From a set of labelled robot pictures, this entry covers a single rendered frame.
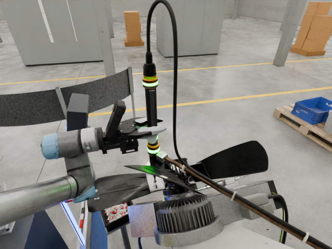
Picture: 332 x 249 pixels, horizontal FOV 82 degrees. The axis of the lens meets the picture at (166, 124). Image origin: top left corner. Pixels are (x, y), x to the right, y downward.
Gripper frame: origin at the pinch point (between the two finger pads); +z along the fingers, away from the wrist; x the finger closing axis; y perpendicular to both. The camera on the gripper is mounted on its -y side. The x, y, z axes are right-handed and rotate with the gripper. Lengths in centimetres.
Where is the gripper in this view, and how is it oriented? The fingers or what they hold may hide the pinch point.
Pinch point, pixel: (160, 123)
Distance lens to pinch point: 62.6
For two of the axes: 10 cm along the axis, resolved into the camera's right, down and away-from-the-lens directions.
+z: 9.6, -1.6, 2.2
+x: 2.7, 5.4, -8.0
